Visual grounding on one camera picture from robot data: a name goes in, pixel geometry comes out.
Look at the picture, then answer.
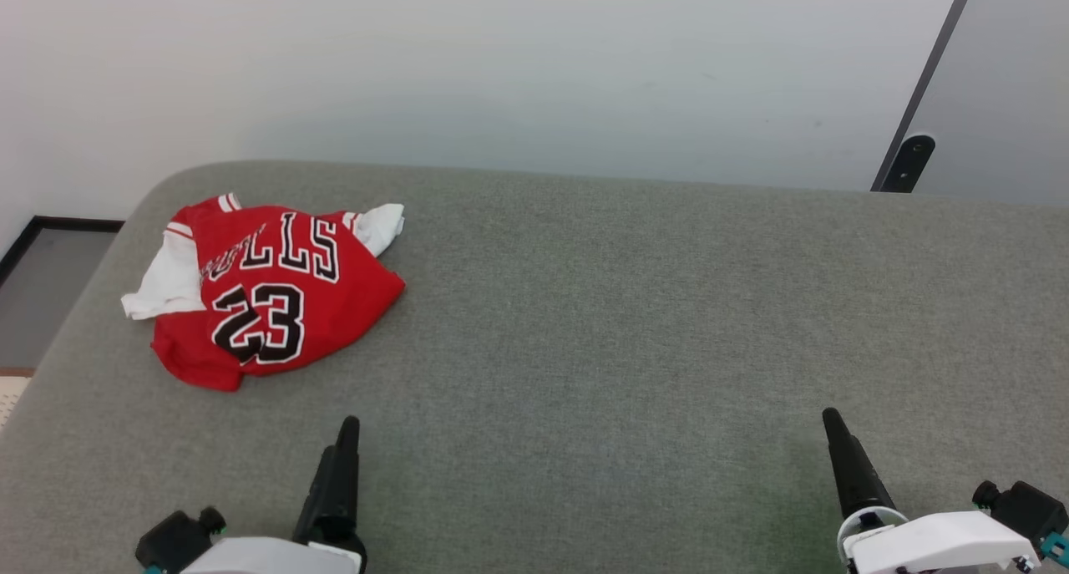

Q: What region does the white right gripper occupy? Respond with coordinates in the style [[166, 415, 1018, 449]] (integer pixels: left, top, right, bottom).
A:
[[822, 407, 1041, 574]]

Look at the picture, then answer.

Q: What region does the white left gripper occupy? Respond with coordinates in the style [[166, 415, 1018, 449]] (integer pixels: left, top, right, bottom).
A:
[[180, 416, 368, 574]]

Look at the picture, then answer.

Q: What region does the red number 23 jersey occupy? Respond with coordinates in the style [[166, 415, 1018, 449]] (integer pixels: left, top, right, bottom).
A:
[[121, 192, 408, 392]]

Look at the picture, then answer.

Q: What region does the beige perforated board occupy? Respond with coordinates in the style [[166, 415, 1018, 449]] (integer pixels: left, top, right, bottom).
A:
[[0, 368, 36, 431]]

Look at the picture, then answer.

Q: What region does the black framed grey panel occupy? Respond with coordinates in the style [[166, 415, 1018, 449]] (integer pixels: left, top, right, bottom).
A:
[[0, 216, 125, 370]]

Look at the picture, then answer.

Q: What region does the rail foot bracket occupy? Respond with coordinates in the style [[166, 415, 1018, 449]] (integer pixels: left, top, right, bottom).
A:
[[879, 135, 936, 194]]

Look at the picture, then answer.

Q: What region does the slanted metal rail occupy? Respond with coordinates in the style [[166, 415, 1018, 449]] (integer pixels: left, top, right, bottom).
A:
[[870, 0, 982, 192]]

